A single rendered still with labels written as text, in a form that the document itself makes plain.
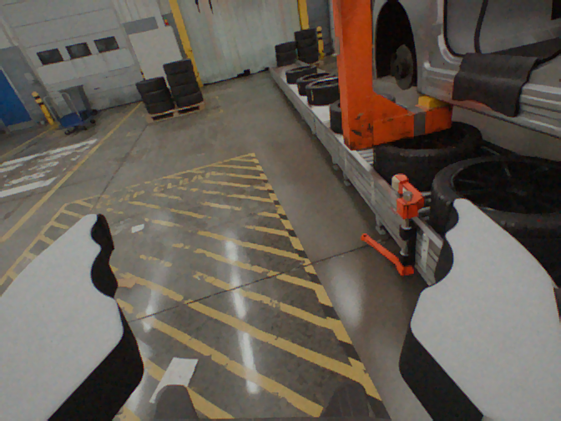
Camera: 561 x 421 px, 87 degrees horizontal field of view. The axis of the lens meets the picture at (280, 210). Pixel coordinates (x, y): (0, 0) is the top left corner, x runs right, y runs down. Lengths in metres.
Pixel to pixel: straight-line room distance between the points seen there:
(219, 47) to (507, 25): 10.64
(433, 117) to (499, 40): 0.51
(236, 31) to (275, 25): 1.44
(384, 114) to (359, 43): 0.45
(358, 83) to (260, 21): 10.66
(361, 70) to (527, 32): 0.99
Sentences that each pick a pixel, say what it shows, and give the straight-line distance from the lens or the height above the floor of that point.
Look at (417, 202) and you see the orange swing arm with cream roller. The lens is 1.49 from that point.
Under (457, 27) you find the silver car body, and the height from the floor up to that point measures 1.10.
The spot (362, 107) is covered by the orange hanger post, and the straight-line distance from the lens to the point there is 1.98.
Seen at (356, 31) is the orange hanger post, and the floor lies 1.20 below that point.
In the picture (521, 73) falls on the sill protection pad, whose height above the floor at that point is 0.95.
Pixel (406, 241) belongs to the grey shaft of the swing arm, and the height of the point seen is 0.28.
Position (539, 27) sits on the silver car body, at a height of 1.01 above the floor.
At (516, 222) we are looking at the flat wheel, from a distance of 1.44.
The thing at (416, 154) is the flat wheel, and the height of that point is 0.50.
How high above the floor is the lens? 1.29
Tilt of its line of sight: 31 degrees down
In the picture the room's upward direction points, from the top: 13 degrees counter-clockwise
